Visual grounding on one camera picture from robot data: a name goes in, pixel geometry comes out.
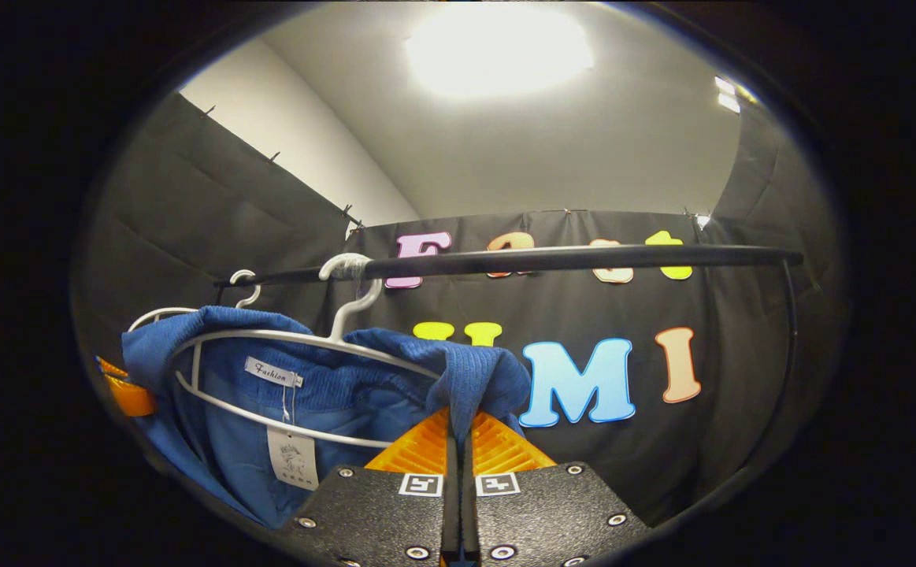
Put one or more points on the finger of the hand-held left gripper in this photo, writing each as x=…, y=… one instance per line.
x=131, y=398

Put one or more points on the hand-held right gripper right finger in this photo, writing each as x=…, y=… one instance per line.
x=552, y=512

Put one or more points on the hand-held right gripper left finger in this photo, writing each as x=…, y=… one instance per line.
x=379, y=512

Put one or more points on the blue knit jacket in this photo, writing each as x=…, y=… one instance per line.
x=363, y=394

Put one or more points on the white plastic hanger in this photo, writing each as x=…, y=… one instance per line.
x=343, y=262
x=256, y=287

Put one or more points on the black clothes rack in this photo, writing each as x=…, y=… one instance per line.
x=584, y=257

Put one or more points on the black backdrop cloth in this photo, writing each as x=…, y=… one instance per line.
x=229, y=220

